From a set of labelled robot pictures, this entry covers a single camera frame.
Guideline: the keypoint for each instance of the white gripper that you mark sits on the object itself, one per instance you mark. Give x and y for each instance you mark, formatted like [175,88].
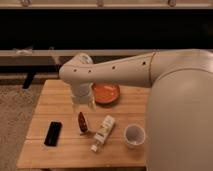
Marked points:
[82,94]

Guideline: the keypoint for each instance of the black eraser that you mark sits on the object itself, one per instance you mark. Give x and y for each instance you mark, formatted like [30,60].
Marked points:
[53,134]

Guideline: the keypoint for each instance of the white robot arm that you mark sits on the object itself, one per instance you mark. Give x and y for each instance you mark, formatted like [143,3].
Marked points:
[179,112]

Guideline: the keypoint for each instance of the dark red spoon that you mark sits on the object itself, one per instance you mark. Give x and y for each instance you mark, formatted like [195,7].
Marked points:
[82,122]

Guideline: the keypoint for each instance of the white tube bottle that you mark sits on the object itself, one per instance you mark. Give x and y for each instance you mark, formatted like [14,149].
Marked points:
[103,132]

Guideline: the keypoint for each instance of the wooden table board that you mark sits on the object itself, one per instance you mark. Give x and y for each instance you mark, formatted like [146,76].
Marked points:
[73,150]

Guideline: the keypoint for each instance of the white cup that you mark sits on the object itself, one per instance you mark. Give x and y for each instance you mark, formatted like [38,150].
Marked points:
[134,136]

